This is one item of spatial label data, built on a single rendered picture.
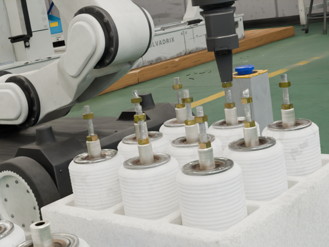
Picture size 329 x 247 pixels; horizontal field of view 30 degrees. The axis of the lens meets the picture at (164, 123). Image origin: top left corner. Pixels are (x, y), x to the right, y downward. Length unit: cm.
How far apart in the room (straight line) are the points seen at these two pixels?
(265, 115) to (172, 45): 284
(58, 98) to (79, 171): 57
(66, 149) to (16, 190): 14
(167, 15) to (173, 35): 341
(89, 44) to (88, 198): 45
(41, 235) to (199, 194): 26
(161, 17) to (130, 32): 620
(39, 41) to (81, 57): 203
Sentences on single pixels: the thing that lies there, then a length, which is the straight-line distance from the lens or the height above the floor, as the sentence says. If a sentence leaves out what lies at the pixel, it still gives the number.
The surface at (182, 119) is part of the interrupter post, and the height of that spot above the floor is 26.
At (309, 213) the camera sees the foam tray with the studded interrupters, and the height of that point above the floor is 14.
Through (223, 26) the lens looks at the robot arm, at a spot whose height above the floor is 43.
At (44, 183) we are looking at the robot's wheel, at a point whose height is 15.
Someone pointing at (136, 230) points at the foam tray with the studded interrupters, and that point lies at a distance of 91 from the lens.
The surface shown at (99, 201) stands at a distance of 101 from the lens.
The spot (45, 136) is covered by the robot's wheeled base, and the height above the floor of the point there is 23.
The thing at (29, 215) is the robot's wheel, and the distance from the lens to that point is 139.
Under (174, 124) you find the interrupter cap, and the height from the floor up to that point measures 25.
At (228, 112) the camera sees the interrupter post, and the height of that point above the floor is 27.
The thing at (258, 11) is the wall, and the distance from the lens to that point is 679.
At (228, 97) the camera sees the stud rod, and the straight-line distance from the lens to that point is 112.
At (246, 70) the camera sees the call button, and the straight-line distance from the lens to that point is 128.
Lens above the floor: 50
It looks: 12 degrees down
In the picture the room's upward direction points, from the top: 9 degrees counter-clockwise
